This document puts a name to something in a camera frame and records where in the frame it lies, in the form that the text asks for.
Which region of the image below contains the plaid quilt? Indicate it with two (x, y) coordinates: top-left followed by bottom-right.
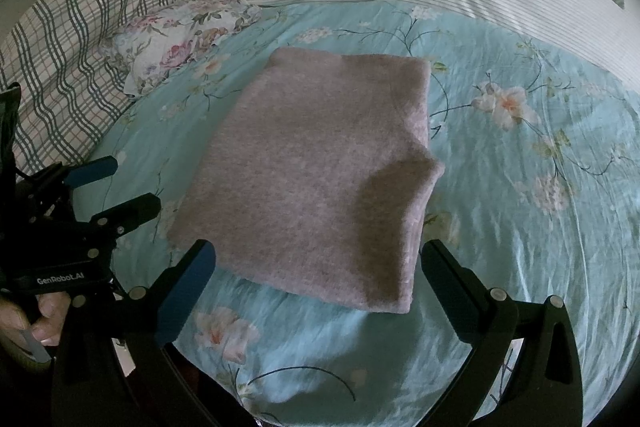
(0, 0), (226, 178)

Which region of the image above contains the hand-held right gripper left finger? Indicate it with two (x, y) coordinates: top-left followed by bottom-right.
(50, 238), (218, 408)

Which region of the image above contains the pink knit sweater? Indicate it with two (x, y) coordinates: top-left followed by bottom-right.
(166, 47), (447, 314)

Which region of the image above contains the light blue floral bed sheet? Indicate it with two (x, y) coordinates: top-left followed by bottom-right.
(97, 0), (640, 427)

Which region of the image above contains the floral pillow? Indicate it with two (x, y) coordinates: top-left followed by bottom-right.
(102, 0), (263, 98)

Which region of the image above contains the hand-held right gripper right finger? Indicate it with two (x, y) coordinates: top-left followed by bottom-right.
(421, 238), (585, 427)

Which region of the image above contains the person's left hand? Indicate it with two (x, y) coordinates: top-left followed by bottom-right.
(0, 291), (72, 370)

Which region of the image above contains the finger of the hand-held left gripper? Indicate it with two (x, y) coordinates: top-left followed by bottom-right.
(47, 156), (120, 190)
(82, 193), (163, 258)

